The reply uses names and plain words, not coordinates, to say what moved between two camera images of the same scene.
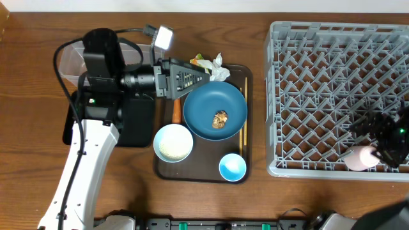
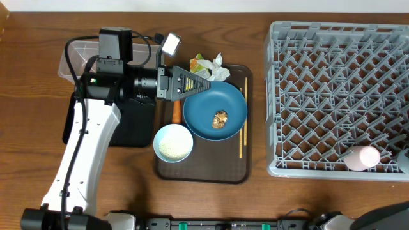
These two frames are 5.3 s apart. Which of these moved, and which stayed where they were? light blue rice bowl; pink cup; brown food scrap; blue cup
Moved: blue cup
Stayed: brown food scrap; pink cup; light blue rice bowl
